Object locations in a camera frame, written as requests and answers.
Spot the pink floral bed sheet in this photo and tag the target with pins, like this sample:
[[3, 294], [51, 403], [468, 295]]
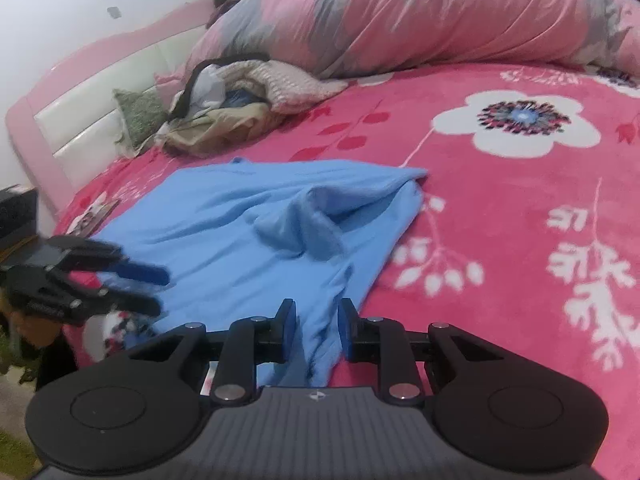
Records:
[[500, 185]]

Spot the person's left hand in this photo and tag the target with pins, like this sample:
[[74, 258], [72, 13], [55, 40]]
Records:
[[37, 331]]

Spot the blue t-shirt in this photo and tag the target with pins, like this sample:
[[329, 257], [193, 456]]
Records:
[[225, 220]]

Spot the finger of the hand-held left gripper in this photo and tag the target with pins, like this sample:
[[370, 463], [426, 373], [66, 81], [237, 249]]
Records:
[[135, 305], [145, 275]]

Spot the dark blue garment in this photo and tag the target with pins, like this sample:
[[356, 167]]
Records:
[[245, 97]]

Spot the pink grey quilt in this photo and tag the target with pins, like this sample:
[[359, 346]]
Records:
[[425, 10]]

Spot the pink white bed headboard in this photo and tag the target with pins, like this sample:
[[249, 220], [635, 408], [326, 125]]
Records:
[[100, 95]]

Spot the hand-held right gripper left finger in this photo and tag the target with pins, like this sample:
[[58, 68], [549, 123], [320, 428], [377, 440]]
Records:
[[290, 330]]

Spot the white garment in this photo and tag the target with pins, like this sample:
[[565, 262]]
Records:
[[210, 87]]

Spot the beige garment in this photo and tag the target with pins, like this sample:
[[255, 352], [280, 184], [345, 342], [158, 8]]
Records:
[[225, 130]]

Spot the green patterned pillow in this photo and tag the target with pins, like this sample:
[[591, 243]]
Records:
[[140, 115]]

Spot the black garment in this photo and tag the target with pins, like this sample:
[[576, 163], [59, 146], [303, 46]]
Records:
[[192, 77]]

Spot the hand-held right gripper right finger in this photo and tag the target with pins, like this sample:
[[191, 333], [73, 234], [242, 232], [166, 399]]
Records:
[[344, 332]]

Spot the pale pink knitted sweater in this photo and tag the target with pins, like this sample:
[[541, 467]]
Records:
[[295, 82]]

